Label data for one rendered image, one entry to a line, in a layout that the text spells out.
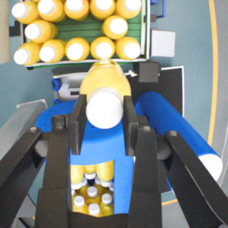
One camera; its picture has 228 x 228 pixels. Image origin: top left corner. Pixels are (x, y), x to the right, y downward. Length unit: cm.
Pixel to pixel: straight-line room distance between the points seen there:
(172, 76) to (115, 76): 138
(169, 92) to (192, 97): 38
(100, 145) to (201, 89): 163
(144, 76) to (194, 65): 127
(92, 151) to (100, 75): 23
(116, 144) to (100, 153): 4
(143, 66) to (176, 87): 106
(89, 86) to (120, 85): 4
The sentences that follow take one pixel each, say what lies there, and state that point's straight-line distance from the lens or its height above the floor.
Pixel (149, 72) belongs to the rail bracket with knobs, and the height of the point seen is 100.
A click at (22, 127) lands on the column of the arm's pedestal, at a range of 128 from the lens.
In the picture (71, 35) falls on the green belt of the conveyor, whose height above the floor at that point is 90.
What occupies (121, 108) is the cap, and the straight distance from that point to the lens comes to 19.
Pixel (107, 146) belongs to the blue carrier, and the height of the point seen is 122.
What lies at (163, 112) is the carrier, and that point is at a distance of 119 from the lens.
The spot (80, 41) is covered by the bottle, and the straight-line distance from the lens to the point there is 51.
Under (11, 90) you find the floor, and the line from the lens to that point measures 181.
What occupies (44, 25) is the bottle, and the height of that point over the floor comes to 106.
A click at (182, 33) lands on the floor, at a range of 176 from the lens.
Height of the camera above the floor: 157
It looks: 65 degrees down
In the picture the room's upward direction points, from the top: 164 degrees clockwise
